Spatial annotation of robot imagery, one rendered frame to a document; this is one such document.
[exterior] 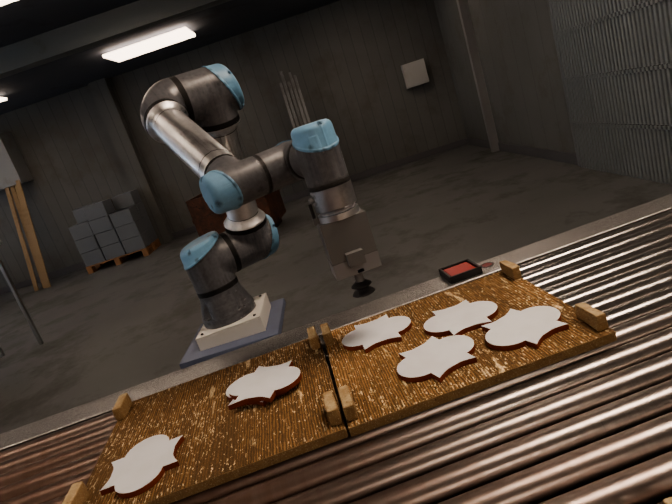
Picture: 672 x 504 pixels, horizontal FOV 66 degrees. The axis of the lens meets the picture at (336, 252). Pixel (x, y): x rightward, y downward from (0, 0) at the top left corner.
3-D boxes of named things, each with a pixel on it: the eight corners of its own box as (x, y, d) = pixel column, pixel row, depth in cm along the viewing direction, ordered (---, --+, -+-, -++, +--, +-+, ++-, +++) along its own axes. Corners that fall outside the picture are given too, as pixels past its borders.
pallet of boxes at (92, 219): (161, 244, 957) (137, 188, 929) (148, 255, 886) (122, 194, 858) (105, 262, 961) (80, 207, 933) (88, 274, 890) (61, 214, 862)
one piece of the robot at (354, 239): (311, 209, 84) (341, 299, 88) (363, 192, 85) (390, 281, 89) (305, 202, 94) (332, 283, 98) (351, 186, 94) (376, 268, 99)
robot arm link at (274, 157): (243, 156, 98) (264, 151, 88) (293, 136, 103) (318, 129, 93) (259, 194, 100) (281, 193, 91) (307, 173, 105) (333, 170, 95)
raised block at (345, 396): (341, 402, 79) (336, 387, 79) (352, 398, 79) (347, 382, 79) (347, 424, 73) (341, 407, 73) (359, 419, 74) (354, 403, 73)
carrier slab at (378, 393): (324, 340, 107) (322, 333, 106) (508, 275, 109) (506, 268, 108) (351, 437, 73) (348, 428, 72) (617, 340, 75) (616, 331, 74)
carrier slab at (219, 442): (128, 410, 104) (125, 403, 104) (320, 341, 107) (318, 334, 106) (66, 542, 70) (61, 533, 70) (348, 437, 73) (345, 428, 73)
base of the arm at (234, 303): (207, 316, 151) (193, 286, 148) (255, 296, 152) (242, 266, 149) (203, 335, 136) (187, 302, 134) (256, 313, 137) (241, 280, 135)
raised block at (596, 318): (575, 318, 81) (572, 303, 81) (586, 314, 81) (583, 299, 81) (599, 332, 75) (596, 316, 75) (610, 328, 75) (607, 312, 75)
